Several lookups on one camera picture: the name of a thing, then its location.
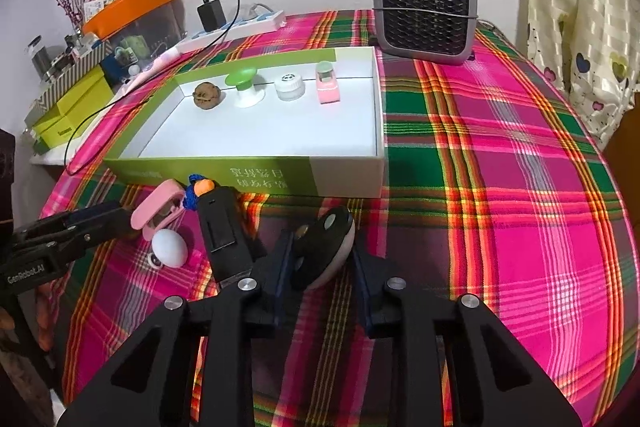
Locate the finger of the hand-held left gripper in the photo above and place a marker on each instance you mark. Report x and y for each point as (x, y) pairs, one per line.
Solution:
(95, 214)
(100, 234)

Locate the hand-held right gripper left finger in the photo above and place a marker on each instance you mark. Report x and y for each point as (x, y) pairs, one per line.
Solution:
(281, 267)

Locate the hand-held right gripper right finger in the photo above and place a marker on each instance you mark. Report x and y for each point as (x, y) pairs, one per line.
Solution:
(362, 282)

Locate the black round toy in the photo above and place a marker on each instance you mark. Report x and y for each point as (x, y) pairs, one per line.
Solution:
(325, 232)

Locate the pink clip case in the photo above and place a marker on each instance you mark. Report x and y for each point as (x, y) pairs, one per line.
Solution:
(155, 202)

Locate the green and white cardboard box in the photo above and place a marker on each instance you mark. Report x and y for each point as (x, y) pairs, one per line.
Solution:
(150, 172)

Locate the white mushroom-shaped pin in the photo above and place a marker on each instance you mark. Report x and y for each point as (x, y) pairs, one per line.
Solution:
(170, 247)

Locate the black flashlight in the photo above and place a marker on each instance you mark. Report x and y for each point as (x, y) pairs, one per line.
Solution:
(220, 227)

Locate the light ridged walnut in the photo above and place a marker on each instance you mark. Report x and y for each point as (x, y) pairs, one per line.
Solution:
(207, 96)

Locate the white round jar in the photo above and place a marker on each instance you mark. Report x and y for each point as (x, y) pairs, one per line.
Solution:
(289, 88)

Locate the green mushroom-shaped holder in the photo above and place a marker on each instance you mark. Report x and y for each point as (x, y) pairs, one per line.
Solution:
(241, 79)

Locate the yellow green box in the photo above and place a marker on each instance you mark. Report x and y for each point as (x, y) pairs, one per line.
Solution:
(80, 102)

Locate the striped box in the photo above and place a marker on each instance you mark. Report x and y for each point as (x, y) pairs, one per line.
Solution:
(65, 77)

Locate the plaid tablecloth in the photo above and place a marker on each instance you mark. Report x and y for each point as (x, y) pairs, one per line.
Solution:
(500, 207)

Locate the glass jar black lid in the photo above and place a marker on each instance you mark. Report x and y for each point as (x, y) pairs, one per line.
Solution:
(39, 57)

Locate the pink white tube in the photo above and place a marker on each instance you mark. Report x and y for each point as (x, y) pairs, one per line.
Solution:
(160, 59)

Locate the clear bin orange lid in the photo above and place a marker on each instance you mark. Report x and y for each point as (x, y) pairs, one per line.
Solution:
(130, 2)

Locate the black charger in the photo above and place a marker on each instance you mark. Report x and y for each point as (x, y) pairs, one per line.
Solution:
(210, 14)

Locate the white power strip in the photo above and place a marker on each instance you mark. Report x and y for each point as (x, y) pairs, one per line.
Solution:
(235, 29)

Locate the grey fan heater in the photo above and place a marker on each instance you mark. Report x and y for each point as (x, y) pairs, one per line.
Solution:
(425, 7)

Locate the wooden cabinet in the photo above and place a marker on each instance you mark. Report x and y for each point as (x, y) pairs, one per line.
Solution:
(622, 167)

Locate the cream heart-print curtain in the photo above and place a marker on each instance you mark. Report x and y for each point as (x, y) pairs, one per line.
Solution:
(580, 7)

